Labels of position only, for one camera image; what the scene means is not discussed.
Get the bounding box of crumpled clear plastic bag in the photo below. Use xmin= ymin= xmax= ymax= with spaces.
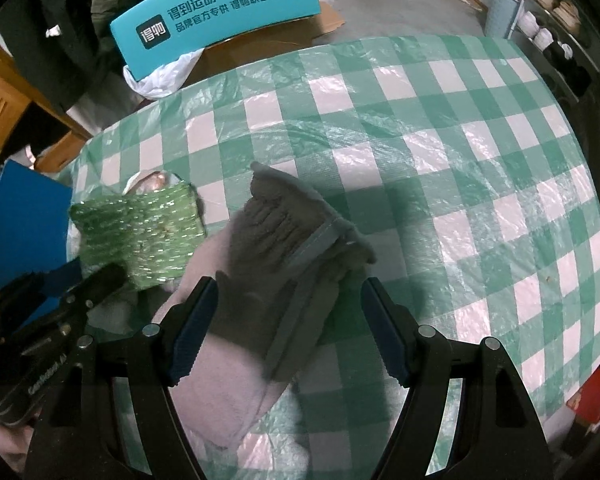
xmin=122 ymin=170 xmax=181 ymax=196

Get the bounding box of red box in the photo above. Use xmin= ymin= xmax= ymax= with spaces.
xmin=570 ymin=367 xmax=600 ymax=426

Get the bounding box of white plastic bag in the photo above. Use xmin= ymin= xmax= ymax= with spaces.
xmin=122 ymin=47 xmax=206 ymax=100

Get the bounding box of shoe rack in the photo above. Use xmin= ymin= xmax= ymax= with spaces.
xmin=510 ymin=0 xmax=600 ymax=106

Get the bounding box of pair of beige shoes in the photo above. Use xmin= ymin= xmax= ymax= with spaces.
xmin=530 ymin=0 xmax=581 ymax=23

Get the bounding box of grey fleece garment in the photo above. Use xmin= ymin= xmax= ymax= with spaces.
xmin=155 ymin=160 xmax=378 ymax=461

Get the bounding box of pair of black shoes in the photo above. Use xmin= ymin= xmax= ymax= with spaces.
xmin=545 ymin=40 xmax=591 ymax=91

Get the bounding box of brown cardboard box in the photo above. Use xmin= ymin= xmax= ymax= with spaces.
xmin=205 ymin=0 xmax=346 ymax=53

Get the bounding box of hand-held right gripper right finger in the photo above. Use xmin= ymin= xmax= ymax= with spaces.
xmin=359 ymin=276 xmax=548 ymax=480

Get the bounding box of blue cardboard box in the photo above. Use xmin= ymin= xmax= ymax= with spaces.
xmin=0 ymin=159 xmax=81 ymax=306

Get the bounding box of green bubble wrap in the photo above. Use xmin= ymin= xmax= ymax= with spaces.
xmin=69 ymin=182 xmax=208 ymax=291

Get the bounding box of light blue bin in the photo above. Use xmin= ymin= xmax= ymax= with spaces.
xmin=487 ymin=0 xmax=523 ymax=38

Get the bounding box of pair of white shoes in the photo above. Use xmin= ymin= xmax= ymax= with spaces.
xmin=520 ymin=10 xmax=556 ymax=51

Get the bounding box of black hanging jacket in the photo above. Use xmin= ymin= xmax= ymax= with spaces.
xmin=0 ymin=0 xmax=126 ymax=111

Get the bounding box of green checked tablecloth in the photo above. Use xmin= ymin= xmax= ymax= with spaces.
xmin=67 ymin=35 xmax=600 ymax=480

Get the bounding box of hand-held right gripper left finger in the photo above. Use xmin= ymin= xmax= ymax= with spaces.
xmin=27 ymin=276 xmax=218 ymax=480

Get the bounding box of teal printed box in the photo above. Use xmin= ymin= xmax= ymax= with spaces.
xmin=110 ymin=0 xmax=322 ymax=81

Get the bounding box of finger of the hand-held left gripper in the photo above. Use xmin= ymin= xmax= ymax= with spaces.
xmin=55 ymin=261 xmax=128 ymax=324
xmin=0 ymin=271 xmax=48 ymax=331

